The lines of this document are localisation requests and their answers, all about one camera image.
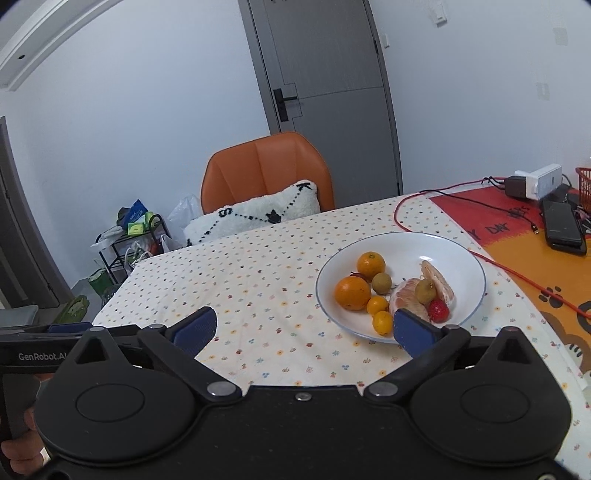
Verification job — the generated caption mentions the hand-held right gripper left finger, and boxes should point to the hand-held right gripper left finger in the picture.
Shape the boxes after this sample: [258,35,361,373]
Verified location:
[55,306,242,402]

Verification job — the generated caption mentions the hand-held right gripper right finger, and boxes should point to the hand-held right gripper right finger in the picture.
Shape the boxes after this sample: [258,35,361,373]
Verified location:
[363,308,550,402]

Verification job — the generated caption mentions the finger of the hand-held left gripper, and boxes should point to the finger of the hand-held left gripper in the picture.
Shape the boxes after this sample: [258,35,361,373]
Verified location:
[47,322,140,337]

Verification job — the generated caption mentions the peeled pomelo segment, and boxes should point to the peeled pomelo segment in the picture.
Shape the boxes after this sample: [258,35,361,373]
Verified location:
[419,260,456,309]
[389,278,430,322]

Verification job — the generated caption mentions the large orange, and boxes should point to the large orange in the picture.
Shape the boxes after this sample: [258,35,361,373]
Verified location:
[334,275,372,311]

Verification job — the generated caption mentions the medium orange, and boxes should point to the medium orange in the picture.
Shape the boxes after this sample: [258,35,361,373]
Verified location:
[356,251,386,281]

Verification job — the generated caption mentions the white round plate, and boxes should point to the white round plate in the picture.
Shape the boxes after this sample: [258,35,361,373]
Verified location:
[315,232,487,345]

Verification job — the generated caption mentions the person's left hand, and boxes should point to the person's left hand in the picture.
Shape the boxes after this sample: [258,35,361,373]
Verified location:
[0,373,56,474]

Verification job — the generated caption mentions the green frog-shaped item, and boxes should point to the green frog-shaped item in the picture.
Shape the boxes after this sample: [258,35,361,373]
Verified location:
[55,295,91,331]

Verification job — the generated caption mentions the grey flat box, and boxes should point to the grey flat box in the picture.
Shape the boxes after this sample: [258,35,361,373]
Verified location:
[0,305,40,330]

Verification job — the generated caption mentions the green bag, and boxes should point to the green bag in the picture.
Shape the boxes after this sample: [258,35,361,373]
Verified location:
[88,270,112,299]

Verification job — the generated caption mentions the black metal rack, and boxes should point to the black metal rack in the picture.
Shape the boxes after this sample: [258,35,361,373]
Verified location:
[95,215,165,285]

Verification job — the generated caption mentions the white plastic bag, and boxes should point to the white plastic bag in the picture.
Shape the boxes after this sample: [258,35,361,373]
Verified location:
[159,194,204,254]

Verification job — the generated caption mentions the green boxes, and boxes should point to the green boxes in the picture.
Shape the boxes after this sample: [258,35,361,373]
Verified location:
[128,211,156,236]

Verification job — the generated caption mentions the white pillow with black stars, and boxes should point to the white pillow with black stars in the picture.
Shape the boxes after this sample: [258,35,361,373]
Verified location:
[184,180,320,248]

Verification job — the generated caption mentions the orange printed mat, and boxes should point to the orange printed mat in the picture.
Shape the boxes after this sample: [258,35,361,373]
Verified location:
[429,182,591,394]

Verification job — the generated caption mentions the black power adapter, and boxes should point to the black power adapter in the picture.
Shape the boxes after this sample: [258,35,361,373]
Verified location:
[504,175,528,199]

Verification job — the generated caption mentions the orange leather chair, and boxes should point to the orange leather chair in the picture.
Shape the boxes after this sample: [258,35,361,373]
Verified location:
[201,131,336,216]

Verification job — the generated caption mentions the black power bank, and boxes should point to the black power bank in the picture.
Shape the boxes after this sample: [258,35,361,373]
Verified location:
[541,199,588,256]

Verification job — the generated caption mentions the white power strip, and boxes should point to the white power strip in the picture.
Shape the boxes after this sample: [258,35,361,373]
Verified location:
[514,164,563,200]

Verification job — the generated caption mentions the red plastic basket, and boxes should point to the red plastic basket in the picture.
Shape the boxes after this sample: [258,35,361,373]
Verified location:
[575,166,591,213]

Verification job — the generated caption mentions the grey door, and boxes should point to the grey door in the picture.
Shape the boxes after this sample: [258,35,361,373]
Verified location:
[239,0,403,198]

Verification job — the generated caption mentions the dark grey doorway frame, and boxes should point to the dark grey doorway frame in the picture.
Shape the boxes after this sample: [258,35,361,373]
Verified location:
[0,115,75,311]

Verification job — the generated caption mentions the red cable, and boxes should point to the red cable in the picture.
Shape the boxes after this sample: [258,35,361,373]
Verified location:
[394,176,591,320]

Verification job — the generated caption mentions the thin black cable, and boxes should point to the thin black cable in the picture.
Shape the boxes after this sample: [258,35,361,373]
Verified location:
[431,187,541,236]

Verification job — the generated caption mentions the tangle of dark cables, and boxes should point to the tangle of dark cables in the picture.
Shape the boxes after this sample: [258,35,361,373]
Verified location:
[571,203,591,232]

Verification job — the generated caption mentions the black door handle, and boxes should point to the black door handle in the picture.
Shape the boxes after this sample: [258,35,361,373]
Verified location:
[273,88,300,123]

